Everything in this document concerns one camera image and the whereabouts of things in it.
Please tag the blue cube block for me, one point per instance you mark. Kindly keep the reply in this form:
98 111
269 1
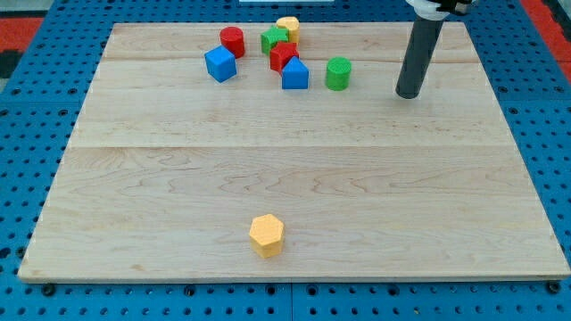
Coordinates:
220 63

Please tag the light wooden board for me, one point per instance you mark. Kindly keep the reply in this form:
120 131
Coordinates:
166 168

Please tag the yellow hexagon block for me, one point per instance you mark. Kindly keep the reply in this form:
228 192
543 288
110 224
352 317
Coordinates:
267 234

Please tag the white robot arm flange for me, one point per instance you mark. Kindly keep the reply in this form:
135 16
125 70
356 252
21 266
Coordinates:
438 10

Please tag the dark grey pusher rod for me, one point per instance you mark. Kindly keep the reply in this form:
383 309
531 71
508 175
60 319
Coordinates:
419 52

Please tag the green cylinder block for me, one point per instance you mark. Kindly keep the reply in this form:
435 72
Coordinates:
338 73

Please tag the blue triangle block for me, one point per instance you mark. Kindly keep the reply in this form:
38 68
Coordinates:
295 75

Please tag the red cylinder block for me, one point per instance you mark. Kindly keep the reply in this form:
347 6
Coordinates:
232 38

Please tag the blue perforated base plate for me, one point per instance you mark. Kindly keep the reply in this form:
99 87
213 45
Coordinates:
42 99

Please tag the red star block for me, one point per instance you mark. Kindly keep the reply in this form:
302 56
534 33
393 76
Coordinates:
281 54

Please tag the green star block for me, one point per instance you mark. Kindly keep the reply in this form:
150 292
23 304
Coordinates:
270 37

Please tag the yellow heart block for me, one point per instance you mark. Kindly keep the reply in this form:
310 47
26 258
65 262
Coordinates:
292 25

